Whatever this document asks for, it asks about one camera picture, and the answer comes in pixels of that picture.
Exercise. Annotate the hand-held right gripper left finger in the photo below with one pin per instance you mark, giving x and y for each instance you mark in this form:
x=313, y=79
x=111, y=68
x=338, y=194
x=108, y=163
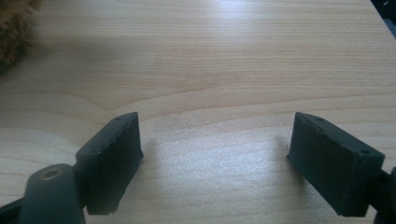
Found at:
x=109, y=161

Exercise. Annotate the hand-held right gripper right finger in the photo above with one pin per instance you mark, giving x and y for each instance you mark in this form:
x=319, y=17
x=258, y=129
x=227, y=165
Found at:
x=336, y=168

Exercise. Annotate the brown teddy bear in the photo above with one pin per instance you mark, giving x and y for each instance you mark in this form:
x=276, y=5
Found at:
x=12, y=31

